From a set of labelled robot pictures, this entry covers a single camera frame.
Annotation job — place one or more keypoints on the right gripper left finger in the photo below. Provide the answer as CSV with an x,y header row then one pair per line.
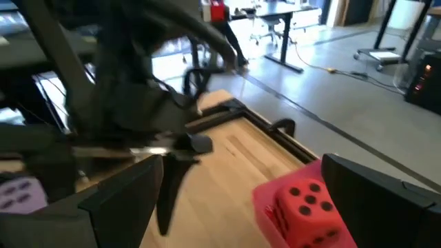
x,y
103,220

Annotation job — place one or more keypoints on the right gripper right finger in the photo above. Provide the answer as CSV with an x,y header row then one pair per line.
x,y
386,213

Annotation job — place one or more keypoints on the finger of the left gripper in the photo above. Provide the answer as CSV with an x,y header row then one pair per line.
x,y
51,172
172,193

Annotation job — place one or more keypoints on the large purple plush die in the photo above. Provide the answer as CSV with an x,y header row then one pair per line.
x,y
20,194

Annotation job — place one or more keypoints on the large red plush die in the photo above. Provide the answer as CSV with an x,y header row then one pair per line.
x,y
303,213

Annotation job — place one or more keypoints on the pink translucent plastic bin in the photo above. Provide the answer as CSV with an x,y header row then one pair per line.
x,y
263,196

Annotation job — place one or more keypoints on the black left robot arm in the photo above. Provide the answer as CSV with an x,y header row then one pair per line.
x,y
120,51

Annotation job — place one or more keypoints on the person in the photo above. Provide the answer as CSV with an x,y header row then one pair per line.
x,y
220,24

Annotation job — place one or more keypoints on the black computer tower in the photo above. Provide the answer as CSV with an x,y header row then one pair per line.
x,y
425,86

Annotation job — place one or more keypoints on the black rolling stand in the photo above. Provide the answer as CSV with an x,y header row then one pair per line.
x,y
382,54

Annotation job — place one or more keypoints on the grey office chair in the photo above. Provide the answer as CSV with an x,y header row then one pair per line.
x,y
272,27

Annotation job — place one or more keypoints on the black office desk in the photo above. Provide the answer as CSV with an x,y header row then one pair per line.
x,y
275,8

